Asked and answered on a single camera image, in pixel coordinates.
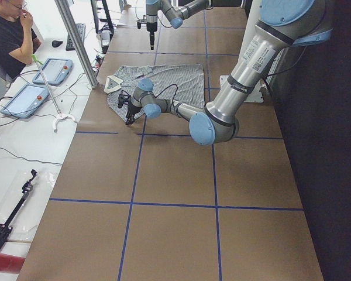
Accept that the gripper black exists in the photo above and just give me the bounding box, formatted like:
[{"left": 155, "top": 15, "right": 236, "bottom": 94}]
[
  {"left": 125, "top": 100, "right": 140, "bottom": 125},
  {"left": 146, "top": 22, "right": 157, "bottom": 50}
]

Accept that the navy white striped polo shirt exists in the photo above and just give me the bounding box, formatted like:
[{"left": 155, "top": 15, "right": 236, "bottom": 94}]
[{"left": 106, "top": 64, "right": 205, "bottom": 119}]

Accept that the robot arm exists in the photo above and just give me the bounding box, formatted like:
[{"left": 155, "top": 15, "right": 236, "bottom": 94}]
[
  {"left": 137, "top": 0, "right": 213, "bottom": 50},
  {"left": 118, "top": 0, "right": 335, "bottom": 145}
]

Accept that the white grabber stick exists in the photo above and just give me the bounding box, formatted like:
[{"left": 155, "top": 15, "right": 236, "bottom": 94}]
[{"left": 32, "top": 54, "right": 77, "bottom": 133}]

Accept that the black keyboard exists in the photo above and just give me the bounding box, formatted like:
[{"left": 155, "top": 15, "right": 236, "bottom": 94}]
[{"left": 65, "top": 23, "right": 87, "bottom": 52}]

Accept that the far blue teach pendant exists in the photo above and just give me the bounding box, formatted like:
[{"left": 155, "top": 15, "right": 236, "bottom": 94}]
[{"left": 37, "top": 58, "right": 73, "bottom": 86}]

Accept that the blue teach pendant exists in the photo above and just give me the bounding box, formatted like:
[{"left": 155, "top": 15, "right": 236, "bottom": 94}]
[
  {"left": 37, "top": 58, "right": 73, "bottom": 86},
  {"left": 0, "top": 83, "right": 49, "bottom": 118}
]

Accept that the black computer mouse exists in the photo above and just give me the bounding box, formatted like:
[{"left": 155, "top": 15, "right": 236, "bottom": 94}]
[{"left": 51, "top": 40, "right": 63, "bottom": 48}]

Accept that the near blue teach pendant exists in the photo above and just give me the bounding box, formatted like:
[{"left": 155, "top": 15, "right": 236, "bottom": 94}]
[{"left": 0, "top": 83, "right": 49, "bottom": 118}]

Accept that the person in black shirt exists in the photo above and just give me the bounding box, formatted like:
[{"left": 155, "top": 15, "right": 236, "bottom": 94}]
[{"left": 0, "top": 0, "right": 42, "bottom": 79}]

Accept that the black tripod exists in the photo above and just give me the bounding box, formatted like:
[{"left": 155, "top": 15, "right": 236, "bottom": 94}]
[{"left": 0, "top": 169, "right": 37, "bottom": 250}]

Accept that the red cylinder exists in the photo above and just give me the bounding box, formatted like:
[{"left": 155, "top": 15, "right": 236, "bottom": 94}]
[{"left": 0, "top": 253, "right": 25, "bottom": 274}]

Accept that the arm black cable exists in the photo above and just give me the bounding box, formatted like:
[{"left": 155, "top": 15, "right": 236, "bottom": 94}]
[{"left": 152, "top": 84, "right": 179, "bottom": 109}]

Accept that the aluminium frame post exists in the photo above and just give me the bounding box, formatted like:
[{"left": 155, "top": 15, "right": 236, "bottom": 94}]
[{"left": 55, "top": 0, "right": 98, "bottom": 89}]

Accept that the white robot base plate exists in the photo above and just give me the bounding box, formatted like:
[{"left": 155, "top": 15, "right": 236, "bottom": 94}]
[{"left": 236, "top": 82, "right": 264, "bottom": 103}]

